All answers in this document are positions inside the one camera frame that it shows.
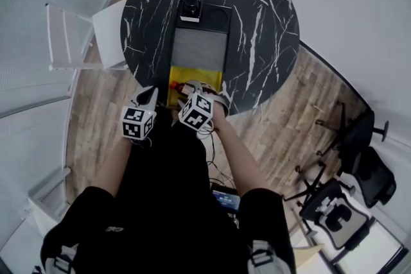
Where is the grey harness strap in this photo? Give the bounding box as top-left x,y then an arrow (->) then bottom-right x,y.
44,243 -> 80,274
246,239 -> 284,274

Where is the long black box grey panel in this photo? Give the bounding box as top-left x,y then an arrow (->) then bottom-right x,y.
169,0 -> 233,75

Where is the small brown bottle orange cap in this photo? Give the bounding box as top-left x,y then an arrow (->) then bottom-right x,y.
169,81 -> 193,96

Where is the black mesh office chair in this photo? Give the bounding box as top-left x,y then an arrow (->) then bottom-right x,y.
351,146 -> 398,210

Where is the person's black clothing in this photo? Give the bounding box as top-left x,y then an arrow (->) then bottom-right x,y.
39,105 -> 298,274

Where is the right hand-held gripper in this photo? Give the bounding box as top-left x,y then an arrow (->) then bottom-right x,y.
176,80 -> 231,132

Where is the office chair white back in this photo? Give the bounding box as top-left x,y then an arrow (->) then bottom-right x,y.
283,160 -> 377,252

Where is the yellow tray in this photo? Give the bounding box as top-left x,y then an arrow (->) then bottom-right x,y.
166,65 -> 225,109

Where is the person's right forearm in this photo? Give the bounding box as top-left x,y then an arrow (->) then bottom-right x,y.
211,103 -> 281,203

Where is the bundle of thin cables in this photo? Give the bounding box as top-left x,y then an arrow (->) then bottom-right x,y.
194,124 -> 240,192

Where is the black device lit screen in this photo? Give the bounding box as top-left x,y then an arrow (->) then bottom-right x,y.
209,188 -> 241,213

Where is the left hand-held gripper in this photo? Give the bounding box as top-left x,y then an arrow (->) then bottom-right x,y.
121,85 -> 160,141

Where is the person's left forearm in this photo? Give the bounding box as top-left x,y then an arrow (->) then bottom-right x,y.
91,135 -> 136,200

